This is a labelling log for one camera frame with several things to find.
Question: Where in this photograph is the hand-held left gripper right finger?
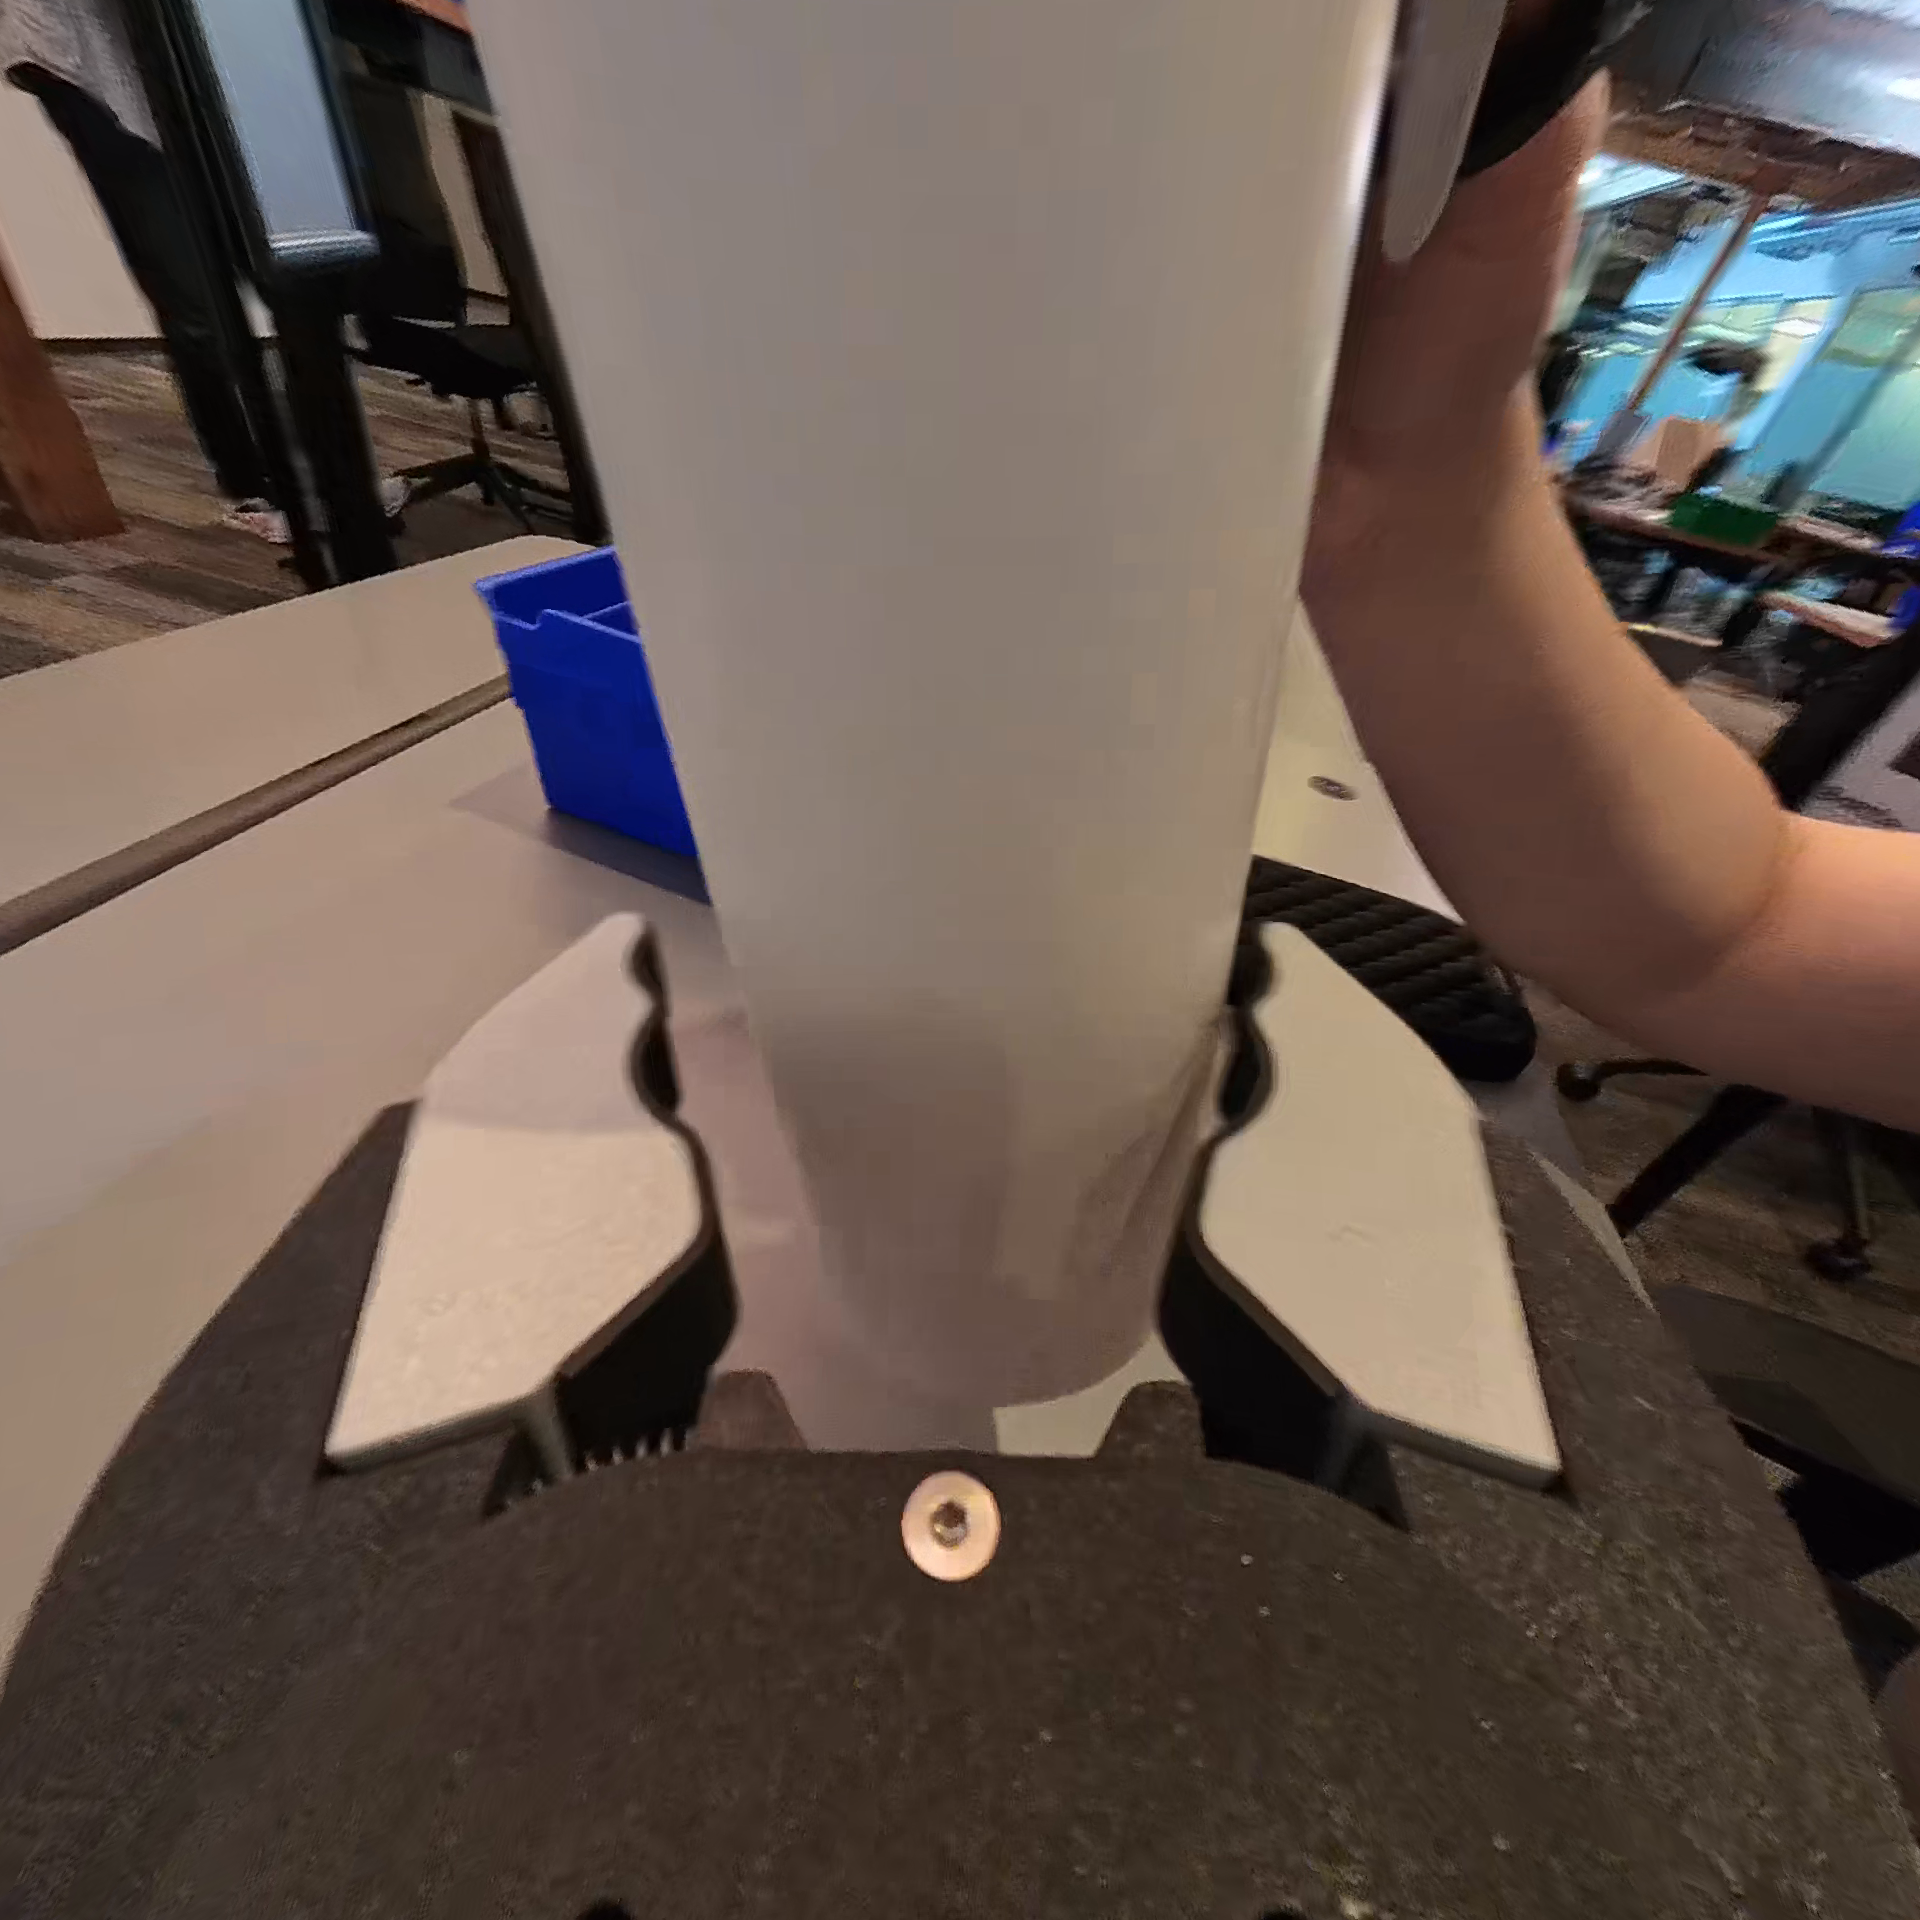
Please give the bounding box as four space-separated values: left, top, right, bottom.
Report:
1159 918 1566 1530

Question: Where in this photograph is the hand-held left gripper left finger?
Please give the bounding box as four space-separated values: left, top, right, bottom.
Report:
323 913 742 1501

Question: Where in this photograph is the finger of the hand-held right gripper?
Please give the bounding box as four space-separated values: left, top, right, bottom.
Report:
1376 0 1504 268

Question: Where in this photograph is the blue plastic bin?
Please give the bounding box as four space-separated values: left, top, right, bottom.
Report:
475 546 712 902

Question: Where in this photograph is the white plastic bottle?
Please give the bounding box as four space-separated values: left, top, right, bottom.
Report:
465 0 1405 1457

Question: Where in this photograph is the person's right forearm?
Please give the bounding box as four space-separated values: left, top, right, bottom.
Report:
1299 404 1920 1130

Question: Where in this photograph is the person's right hand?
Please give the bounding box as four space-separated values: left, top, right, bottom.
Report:
1304 67 1614 606

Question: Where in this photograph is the black office chair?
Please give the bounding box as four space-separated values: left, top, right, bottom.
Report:
346 293 602 520
1558 1049 1920 1593

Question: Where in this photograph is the wooden table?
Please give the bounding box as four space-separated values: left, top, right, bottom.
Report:
1568 497 1920 649

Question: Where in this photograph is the black framed sign easel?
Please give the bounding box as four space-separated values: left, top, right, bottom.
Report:
152 0 385 595

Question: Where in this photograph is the wooden post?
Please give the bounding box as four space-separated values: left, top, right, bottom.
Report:
0 246 127 545

